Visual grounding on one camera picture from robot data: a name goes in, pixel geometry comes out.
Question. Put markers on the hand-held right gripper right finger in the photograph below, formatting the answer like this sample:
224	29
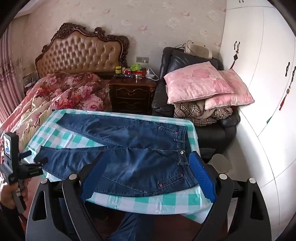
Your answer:
203	176

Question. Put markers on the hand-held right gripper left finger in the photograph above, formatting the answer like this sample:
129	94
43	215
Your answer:
92	178

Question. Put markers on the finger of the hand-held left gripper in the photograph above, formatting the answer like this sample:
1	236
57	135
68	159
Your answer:
41	160
25	154

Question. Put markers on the blue denim pants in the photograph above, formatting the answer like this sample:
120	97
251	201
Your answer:
138	143

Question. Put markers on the person's left forearm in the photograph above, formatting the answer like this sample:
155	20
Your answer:
9	224

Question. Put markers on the person's left hand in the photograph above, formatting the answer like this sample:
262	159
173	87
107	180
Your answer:
7	195

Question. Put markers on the white round bin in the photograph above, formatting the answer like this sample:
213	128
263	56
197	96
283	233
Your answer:
220	163

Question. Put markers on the green white checkered tablecloth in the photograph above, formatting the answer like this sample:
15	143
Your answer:
69	139

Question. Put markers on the person's leg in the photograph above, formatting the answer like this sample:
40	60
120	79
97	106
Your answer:
126	228

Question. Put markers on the brown plaid blanket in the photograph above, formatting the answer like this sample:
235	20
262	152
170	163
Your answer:
185	111

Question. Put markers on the floral quilt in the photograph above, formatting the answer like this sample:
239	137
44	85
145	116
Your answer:
69	92

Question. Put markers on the pink curtain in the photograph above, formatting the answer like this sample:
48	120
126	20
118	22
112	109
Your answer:
9	81

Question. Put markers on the black leather armchair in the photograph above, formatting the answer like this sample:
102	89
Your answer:
161	99

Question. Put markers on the small pink floral pillow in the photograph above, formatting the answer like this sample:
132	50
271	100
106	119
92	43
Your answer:
238	95

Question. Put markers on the dark wooden nightstand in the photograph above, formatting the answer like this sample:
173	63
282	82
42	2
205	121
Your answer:
131	97

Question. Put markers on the large pink floral pillow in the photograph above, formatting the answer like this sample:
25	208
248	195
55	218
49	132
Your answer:
196	81

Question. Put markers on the yellow lid jar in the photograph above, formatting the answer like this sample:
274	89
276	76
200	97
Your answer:
118	70

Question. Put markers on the red box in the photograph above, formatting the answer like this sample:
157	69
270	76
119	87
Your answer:
128	73

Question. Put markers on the glass jar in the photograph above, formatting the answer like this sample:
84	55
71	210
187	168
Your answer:
138	76

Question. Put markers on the white round device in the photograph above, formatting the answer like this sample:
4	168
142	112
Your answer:
150	76

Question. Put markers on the tufted carved bed headboard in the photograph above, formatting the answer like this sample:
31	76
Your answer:
81	53

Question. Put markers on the white wardrobe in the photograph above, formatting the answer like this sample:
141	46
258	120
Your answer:
254	69

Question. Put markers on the green plastic bag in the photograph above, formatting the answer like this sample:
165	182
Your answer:
136	67

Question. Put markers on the red tassel ornament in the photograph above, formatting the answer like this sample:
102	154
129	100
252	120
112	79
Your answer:
287	91
234	58

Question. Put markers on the beige massager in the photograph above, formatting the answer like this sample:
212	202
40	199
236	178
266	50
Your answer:
198	49

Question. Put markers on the wall socket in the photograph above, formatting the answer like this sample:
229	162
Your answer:
142	59

